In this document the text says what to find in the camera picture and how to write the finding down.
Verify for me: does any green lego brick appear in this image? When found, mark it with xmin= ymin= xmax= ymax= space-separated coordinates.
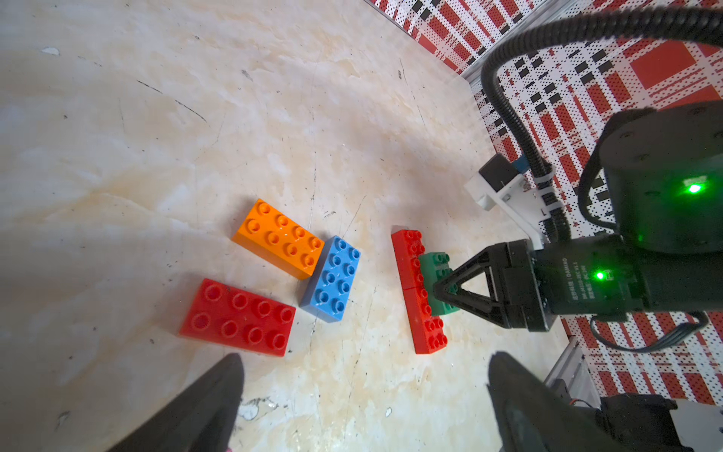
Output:
xmin=417 ymin=251 xmax=461 ymax=318

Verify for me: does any orange lego brick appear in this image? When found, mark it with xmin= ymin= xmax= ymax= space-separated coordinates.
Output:
xmin=232 ymin=199 xmax=324 ymax=281

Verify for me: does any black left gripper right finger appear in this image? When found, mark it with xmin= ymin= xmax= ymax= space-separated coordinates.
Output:
xmin=488 ymin=352 xmax=621 ymax=451

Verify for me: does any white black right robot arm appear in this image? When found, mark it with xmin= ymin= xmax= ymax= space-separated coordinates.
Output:
xmin=433 ymin=7 xmax=722 ymax=353

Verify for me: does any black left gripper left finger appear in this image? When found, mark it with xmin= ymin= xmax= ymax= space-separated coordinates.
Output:
xmin=111 ymin=353 xmax=245 ymax=451

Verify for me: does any blue lego brick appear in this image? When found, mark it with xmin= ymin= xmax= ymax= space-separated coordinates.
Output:
xmin=299 ymin=235 xmax=361 ymax=323

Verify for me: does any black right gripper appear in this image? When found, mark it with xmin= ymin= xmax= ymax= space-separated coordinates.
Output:
xmin=433 ymin=235 xmax=644 ymax=333

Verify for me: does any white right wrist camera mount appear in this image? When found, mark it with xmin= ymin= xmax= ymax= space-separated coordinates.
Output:
xmin=464 ymin=154 xmax=557 ymax=250

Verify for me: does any red lego brick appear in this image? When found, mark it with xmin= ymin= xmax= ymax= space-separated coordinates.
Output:
xmin=403 ymin=287 xmax=448 ymax=355
xmin=179 ymin=279 xmax=296 ymax=357
xmin=392 ymin=229 xmax=426 ymax=290

